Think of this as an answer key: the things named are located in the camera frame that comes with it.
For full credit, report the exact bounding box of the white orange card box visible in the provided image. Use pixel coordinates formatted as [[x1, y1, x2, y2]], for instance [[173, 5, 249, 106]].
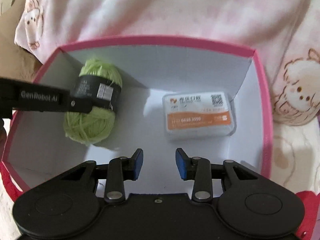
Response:
[[162, 91, 236, 140]]

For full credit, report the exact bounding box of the red bear bed sheet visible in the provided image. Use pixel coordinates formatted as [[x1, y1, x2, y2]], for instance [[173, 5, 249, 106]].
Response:
[[1, 118, 319, 239]]

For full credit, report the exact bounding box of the green yarn ball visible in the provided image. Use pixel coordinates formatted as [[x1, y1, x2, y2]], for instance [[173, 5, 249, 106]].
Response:
[[63, 59, 123, 145]]

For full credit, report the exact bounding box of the pink cartoon pillow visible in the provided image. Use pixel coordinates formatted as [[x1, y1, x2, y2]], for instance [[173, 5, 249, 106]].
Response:
[[14, 0, 319, 125]]

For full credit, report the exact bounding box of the pink cardboard box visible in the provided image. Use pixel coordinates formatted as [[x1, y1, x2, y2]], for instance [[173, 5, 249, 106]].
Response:
[[1, 36, 273, 200]]

